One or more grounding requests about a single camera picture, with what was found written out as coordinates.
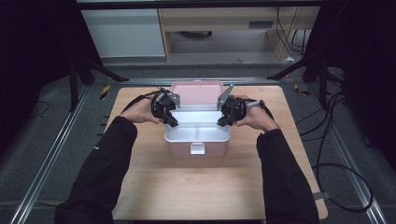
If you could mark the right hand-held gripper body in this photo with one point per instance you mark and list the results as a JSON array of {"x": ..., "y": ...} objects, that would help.
[{"x": 235, "y": 109}]

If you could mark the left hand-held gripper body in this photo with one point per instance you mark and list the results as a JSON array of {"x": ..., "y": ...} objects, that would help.
[{"x": 163, "y": 105}]

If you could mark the pink storage box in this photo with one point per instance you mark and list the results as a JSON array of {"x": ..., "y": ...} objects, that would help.
[{"x": 180, "y": 150}]

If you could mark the person's right hand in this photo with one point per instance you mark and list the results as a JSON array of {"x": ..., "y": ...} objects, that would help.
[{"x": 257, "y": 116}]

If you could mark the person's left hand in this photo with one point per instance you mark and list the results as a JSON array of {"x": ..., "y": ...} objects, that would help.
[{"x": 140, "y": 112}]

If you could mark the grey left gripper plug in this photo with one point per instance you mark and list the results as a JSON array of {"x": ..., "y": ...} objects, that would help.
[{"x": 159, "y": 97}]

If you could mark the grey gripper plug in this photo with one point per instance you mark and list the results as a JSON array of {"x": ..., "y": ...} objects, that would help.
[
  {"x": 253, "y": 103},
  {"x": 159, "y": 97}
]

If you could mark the grey right gripper plug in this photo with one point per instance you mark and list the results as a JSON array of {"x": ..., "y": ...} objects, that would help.
[{"x": 253, "y": 103}]

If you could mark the yellow black tape piece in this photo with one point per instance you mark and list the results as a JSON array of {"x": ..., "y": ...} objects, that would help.
[
  {"x": 105, "y": 91},
  {"x": 300, "y": 90}
]

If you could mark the white paper scrap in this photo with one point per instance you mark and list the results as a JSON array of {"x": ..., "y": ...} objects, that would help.
[{"x": 289, "y": 59}]

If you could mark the white cabinet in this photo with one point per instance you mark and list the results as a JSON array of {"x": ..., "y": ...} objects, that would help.
[{"x": 124, "y": 34}]

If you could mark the black metal stand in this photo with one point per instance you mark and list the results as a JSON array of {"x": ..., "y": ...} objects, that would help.
[
  {"x": 73, "y": 87},
  {"x": 323, "y": 84}
]

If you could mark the grey tape strip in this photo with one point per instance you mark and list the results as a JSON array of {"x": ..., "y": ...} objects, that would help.
[{"x": 321, "y": 196}]

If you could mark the aluminium floor rail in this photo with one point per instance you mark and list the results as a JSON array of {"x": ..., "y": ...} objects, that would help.
[
  {"x": 46, "y": 169},
  {"x": 149, "y": 81},
  {"x": 358, "y": 183}
]

